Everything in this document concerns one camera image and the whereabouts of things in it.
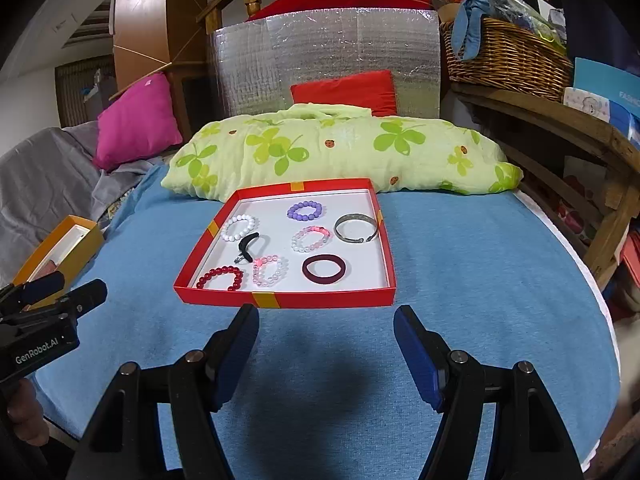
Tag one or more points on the blue white printed box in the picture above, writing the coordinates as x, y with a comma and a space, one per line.
600, 90

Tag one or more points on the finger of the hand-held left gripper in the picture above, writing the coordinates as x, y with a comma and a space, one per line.
42, 284
87, 295

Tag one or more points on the red cushion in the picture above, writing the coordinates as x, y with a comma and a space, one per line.
350, 90

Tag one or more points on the black hair clip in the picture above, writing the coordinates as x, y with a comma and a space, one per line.
246, 245

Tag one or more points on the brown wooden panel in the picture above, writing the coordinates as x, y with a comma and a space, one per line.
150, 20

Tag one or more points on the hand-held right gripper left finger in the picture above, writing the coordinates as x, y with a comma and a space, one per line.
235, 355

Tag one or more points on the grey cloth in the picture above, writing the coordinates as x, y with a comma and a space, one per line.
45, 175

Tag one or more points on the orange cardboard box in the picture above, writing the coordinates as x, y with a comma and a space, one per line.
75, 250

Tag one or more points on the silver foil insulation sheet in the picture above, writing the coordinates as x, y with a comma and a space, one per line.
325, 45

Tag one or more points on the wicker basket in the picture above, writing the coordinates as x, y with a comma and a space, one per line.
505, 60

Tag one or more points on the blue fabric bow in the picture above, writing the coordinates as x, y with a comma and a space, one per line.
472, 15

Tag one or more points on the green floral pillow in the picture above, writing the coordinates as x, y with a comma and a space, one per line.
340, 150

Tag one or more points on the red cardboard box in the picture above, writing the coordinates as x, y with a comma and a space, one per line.
360, 265

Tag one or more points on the magenta cushion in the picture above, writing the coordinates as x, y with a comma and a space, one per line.
135, 120

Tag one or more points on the person's left hand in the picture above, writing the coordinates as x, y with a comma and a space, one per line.
27, 415

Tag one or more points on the blue blanket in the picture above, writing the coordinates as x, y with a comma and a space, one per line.
475, 285

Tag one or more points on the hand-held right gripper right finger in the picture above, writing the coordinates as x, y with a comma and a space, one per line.
415, 355

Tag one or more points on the wooden bed frame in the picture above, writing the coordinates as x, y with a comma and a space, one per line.
575, 125

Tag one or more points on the silver metal bangle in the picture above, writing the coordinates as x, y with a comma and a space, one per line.
345, 236

